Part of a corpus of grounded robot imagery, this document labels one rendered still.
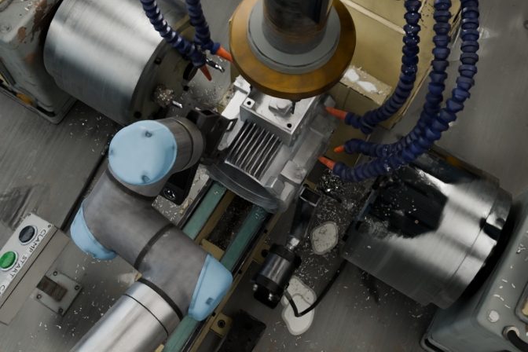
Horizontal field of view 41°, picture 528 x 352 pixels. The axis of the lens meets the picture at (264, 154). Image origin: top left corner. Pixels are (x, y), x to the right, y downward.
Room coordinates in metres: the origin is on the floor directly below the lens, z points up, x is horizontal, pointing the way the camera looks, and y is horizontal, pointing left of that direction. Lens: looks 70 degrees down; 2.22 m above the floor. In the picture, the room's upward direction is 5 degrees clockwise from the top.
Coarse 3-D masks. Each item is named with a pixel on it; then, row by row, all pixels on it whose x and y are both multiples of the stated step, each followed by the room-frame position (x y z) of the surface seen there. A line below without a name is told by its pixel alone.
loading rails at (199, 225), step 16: (208, 192) 0.38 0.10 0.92; (192, 208) 0.34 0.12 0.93; (208, 208) 0.35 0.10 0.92; (224, 208) 0.38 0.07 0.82; (256, 208) 0.36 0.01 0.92; (192, 224) 0.32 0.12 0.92; (208, 224) 0.33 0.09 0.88; (256, 224) 0.33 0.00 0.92; (272, 224) 0.35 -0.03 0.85; (208, 240) 0.31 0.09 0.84; (240, 240) 0.29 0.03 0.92; (256, 240) 0.29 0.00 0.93; (224, 256) 0.26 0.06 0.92; (240, 256) 0.26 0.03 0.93; (256, 256) 0.29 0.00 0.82; (240, 272) 0.24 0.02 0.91; (224, 304) 0.19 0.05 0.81; (192, 320) 0.14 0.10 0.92; (208, 320) 0.15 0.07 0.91; (224, 320) 0.16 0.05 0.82; (176, 336) 0.11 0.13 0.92; (192, 336) 0.11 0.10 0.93
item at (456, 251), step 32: (416, 160) 0.39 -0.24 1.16; (448, 160) 0.40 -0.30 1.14; (384, 192) 0.33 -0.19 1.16; (416, 192) 0.34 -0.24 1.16; (448, 192) 0.34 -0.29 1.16; (480, 192) 0.35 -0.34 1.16; (352, 224) 0.32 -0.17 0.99; (384, 224) 0.29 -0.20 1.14; (416, 224) 0.29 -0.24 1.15; (448, 224) 0.29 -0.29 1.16; (480, 224) 0.30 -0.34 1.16; (352, 256) 0.25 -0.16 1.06; (384, 256) 0.25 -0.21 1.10; (416, 256) 0.25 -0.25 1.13; (448, 256) 0.25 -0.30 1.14; (480, 256) 0.25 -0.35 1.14; (416, 288) 0.20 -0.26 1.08; (448, 288) 0.21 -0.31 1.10
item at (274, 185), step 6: (324, 96) 0.52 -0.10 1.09; (330, 96) 0.52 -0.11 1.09; (324, 102) 0.51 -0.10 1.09; (330, 102) 0.51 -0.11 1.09; (324, 108) 0.50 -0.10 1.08; (210, 174) 0.40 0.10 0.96; (216, 180) 0.40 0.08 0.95; (270, 180) 0.36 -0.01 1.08; (276, 180) 0.36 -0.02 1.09; (264, 186) 0.35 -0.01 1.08; (270, 186) 0.35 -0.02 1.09; (276, 186) 0.35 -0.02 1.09; (282, 186) 0.36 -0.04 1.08; (270, 192) 0.35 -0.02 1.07; (276, 192) 0.34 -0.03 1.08; (270, 210) 0.34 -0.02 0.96; (276, 210) 0.35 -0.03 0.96
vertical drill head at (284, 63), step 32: (256, 0) 0.55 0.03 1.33; (288, 0) 0.46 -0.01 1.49; (320, 0) 0.46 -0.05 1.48; (256, 32) 0.49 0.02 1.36; (288, 32) 0.46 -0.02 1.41; (320, 32) 0.47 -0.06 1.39; (352, 32) 0.51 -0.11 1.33; (256, 64) 0.45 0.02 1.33; (288, 64) 0.44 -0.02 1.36; (320, 64) 0.45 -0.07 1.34; (288, 96) 0.41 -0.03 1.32
